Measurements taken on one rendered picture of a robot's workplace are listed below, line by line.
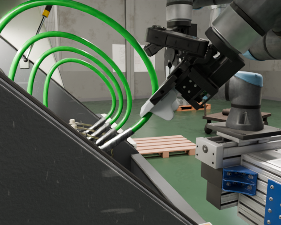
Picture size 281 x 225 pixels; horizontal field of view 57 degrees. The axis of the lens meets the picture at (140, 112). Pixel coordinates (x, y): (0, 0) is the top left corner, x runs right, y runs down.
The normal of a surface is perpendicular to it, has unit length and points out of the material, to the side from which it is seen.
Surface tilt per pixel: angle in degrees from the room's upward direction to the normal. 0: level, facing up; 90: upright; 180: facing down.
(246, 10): 91
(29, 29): 90
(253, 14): 102
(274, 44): 108
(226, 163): 90
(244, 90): 90
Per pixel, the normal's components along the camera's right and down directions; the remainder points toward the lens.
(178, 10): -0.18, 0.18
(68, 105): 0.31, 0.17
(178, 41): -0.28, 0.35
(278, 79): -0.92, 0.07
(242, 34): -0.15, 0.51
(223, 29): -0.62, 0.02
